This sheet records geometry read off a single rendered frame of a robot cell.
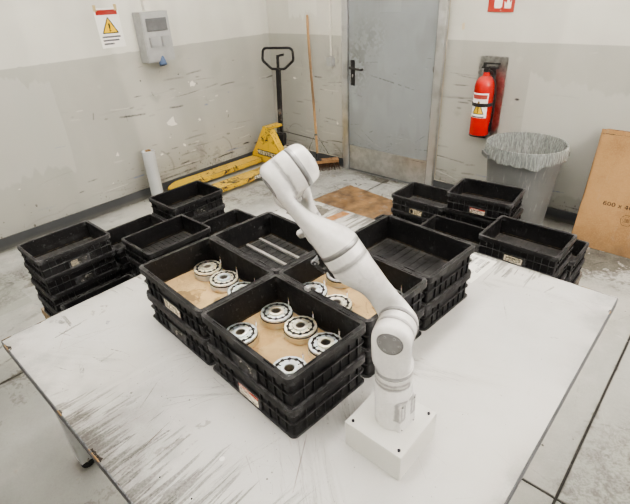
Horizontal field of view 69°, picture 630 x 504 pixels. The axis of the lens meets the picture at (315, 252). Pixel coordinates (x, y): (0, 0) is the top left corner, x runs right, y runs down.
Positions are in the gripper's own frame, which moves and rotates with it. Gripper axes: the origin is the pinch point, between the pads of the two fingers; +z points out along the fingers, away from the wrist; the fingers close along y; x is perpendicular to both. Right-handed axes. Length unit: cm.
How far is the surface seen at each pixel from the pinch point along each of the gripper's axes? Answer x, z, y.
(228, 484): -30, 6, -60
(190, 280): 44, -7, -41
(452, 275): -6.3, 28.6, 30.3
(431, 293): -8.8, 25.7, 19.4
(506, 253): 36, 88, 84
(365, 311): -3.9, 17.1, -1.7
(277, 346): -5.2, 3.4, -30.1
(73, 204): 331, 8, -101
